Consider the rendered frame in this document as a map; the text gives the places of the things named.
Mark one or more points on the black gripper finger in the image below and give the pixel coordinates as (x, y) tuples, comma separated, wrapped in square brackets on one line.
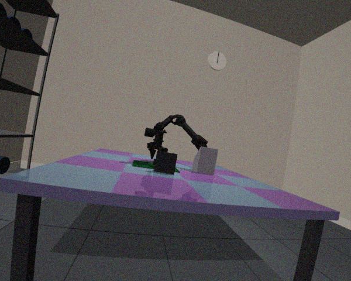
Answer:
[(152, 152)]

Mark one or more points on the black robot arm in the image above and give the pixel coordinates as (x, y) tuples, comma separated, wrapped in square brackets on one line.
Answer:
[(158, 131)]

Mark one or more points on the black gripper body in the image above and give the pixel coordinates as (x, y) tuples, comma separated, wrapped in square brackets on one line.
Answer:
[(160, 148)]

